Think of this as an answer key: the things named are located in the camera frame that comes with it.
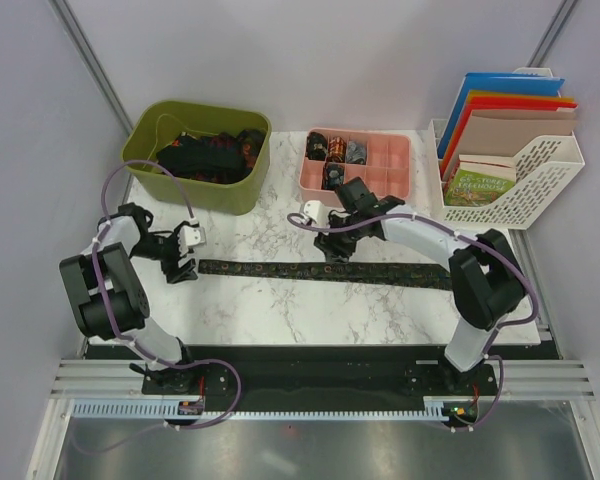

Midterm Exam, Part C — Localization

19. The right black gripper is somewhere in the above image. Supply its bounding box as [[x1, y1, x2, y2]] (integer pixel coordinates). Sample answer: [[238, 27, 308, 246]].
[[314, 211, 362, 265]]

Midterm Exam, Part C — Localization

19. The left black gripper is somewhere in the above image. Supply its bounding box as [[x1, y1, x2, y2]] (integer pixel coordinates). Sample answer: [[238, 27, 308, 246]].
[[129, 221, 198, 284]]

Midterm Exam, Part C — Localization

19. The dark green leaf-patterned tie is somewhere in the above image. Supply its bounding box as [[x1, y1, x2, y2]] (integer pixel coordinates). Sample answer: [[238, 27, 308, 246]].
[[198, 259, 452, 291]]

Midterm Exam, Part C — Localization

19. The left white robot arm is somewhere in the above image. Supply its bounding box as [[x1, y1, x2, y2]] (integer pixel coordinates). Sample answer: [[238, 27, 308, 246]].
[[59, 203, 205, 393]]

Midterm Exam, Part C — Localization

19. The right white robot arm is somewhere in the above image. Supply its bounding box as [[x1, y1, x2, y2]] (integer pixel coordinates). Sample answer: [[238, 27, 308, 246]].
[[301, 177, 527, 394]]

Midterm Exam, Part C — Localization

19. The pile of dark ties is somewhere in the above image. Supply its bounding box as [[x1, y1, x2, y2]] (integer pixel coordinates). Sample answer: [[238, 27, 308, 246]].
[[156, 129, 265, 184]]

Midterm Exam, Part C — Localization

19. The rolled dark blue tie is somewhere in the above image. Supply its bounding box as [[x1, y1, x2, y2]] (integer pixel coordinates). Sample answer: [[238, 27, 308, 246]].
[[322, 162, 345, 191]]

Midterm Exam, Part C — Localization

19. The pink compartment organizer tray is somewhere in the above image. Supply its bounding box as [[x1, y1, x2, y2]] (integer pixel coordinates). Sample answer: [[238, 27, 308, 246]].
[[299, 128, 411, 208]]

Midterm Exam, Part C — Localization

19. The rolled grey tie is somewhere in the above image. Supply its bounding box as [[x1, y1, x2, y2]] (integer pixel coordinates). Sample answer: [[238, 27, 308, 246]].
[[345, 140, 367, 165]]

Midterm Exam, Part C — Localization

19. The rolled red orange tie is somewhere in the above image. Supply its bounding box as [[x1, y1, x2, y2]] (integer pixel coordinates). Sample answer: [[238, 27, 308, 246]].
[[327, 136, 347, 163]]

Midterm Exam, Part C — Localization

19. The rolled dark patterned tie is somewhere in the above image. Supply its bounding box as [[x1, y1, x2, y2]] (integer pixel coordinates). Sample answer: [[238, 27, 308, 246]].
[[306, 131, 328, 161]]

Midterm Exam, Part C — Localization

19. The olive green plastic bin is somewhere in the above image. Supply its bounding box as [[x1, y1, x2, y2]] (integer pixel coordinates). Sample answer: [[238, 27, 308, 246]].
[[121, 100, 271, 215]]

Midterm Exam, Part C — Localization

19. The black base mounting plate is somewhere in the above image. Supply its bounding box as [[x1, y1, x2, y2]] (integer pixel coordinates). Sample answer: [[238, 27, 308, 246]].
[[82, 343, 561, 412]]

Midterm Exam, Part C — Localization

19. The green treehouse book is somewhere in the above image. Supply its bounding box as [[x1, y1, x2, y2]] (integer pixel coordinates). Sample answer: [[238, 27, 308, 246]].
[[443, 155, 517, 207]]

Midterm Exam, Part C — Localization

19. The orange folder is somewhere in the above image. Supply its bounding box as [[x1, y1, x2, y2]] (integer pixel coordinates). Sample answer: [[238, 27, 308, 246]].
[[437, 90, 578, 162]]

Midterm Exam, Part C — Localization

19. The beige folder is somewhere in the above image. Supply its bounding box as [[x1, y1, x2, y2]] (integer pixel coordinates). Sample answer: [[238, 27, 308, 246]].
[[440, 107, 578, 181]]

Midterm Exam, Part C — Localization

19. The red folder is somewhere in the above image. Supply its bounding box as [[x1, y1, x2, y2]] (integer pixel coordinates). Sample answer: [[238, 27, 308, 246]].
[[438, 92, 578, 180]]

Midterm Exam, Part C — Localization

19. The blue folder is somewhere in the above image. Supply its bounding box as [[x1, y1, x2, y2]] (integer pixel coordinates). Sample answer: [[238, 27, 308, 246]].
[[437, 72, 565, 158]]

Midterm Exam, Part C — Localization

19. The white perforated file holder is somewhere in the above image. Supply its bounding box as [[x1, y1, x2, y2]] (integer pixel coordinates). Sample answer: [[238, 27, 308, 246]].
[[426, 66, 586, 231]]

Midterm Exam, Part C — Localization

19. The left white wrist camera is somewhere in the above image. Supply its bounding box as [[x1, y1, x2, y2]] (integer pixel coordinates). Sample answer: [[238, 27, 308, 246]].
[[174, 221, 207, 253]]

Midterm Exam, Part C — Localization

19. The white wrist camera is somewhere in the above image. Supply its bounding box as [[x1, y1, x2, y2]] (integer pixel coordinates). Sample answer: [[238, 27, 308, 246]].
[[300, 200, 331, 228], [174, 221, 207, 253]]

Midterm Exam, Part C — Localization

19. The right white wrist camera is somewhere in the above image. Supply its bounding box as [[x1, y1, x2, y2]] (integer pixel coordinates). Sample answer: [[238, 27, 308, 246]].
[[300, 200, 331, 228]]

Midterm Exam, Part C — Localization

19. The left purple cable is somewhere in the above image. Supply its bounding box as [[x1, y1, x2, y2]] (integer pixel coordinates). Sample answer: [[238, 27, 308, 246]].
[[70, 159, 243, 455]]

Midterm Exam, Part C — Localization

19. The aluminium frame rail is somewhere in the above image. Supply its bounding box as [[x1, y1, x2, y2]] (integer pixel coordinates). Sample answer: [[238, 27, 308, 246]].
[[52, 359, 594, 400]]

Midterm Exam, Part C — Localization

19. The white slotted cable duct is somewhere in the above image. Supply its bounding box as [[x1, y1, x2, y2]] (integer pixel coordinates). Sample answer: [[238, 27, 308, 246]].
[[70, 398, 451, 422]]

